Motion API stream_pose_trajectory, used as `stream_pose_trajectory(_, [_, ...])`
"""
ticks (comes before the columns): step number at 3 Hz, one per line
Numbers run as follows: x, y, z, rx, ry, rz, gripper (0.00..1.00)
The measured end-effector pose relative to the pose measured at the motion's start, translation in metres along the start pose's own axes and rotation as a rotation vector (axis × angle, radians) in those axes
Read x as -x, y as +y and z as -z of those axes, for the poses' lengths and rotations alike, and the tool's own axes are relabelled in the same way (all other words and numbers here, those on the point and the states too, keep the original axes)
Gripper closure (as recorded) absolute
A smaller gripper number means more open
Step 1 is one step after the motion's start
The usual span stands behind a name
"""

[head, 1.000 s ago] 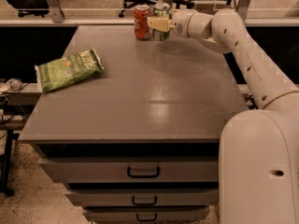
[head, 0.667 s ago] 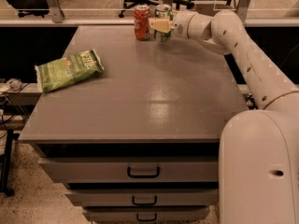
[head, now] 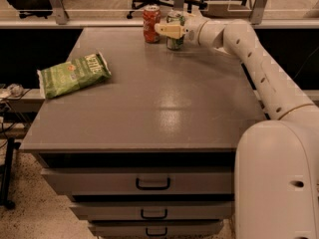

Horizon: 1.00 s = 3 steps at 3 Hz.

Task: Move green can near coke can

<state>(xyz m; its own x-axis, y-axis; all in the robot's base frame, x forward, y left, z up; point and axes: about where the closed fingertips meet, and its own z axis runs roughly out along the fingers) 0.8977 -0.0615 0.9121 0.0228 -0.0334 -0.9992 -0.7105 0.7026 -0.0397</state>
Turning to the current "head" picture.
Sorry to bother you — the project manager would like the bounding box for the clutter on left shelf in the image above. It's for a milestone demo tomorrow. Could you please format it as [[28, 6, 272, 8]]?
[[0, 84, 24, 100]]

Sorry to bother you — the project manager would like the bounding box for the middle drawer with black handle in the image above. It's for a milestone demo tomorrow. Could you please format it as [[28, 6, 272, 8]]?
[[70, 201, 233, 221]]

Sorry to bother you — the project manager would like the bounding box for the green chip bag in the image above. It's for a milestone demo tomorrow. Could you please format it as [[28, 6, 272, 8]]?
[[37, 53, 112, 99]]

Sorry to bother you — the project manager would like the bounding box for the green soda can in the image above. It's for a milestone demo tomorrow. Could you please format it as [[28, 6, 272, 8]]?
[[166, 10, 185, 51]]

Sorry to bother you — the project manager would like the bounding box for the bottom drawer with black handle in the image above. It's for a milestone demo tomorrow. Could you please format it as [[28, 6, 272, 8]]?
[[89, 220, 223, 237]]

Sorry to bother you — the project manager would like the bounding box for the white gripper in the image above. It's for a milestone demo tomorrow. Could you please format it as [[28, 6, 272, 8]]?
[[155, 17, 209, 46]]

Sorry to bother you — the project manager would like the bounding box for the grey drawer cabinet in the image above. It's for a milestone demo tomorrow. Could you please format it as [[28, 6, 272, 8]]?
[[19, 26, 267, 239]]

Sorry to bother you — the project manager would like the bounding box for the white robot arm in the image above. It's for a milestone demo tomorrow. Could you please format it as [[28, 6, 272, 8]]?
[[155, 16, 319, 239]]

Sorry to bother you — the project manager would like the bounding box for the top drawer with black handle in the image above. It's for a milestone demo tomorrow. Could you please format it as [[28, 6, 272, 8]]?
[[41, 166, 233, 195]]

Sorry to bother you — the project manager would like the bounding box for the red coke can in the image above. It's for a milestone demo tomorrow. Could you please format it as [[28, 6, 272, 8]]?
[[143, 5, 160, 43]]

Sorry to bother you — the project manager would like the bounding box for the black stand at left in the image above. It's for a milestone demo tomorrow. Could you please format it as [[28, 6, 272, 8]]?
[[0, 137, 21, 210]]

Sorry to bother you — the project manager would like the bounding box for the drawer with black handle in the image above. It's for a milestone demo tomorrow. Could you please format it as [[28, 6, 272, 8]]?
[[89, 220, 223, 237], [70, 201, 233, 221], [41, 166, 233, 195]]

